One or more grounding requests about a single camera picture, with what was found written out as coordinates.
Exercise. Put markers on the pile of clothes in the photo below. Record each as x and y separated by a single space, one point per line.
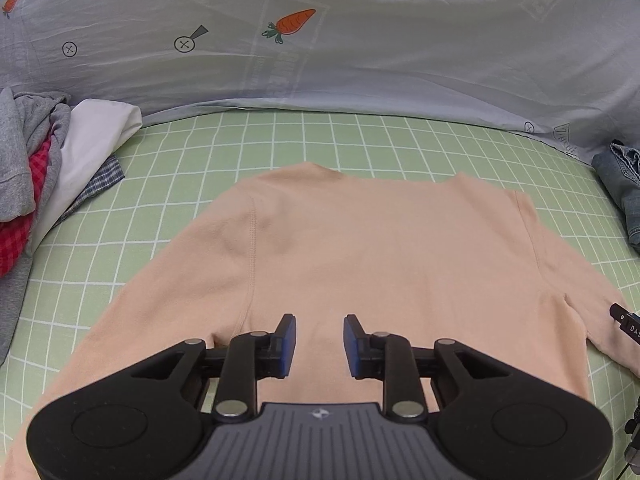
15 160

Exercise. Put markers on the beige long-sleeved shirt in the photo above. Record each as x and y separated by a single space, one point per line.
390 240

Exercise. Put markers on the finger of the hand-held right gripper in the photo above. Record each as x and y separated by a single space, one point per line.
617 311

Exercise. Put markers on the grey carrot-print blanket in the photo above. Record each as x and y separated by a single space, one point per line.
400 50

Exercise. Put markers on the white cloth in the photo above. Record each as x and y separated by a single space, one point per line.
95 135

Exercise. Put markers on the blue plaid cloth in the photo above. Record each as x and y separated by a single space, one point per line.
102 175

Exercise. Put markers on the blue denim jeans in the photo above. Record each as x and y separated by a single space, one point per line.
622 185

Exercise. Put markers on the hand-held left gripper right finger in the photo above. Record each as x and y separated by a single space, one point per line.
352 345

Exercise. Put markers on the red checked cloth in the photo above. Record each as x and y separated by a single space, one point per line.
20 230

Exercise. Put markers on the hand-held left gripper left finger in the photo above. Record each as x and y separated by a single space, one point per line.
287 345

